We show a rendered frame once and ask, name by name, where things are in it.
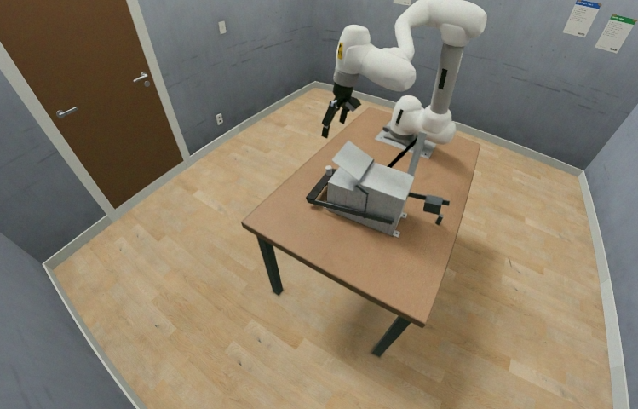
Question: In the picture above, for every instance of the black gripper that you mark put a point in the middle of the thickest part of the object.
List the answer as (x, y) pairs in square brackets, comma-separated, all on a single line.
[(341, 93)]

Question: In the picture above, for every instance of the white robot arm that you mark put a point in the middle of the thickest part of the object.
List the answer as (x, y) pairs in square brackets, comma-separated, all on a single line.
[(458, 21)]

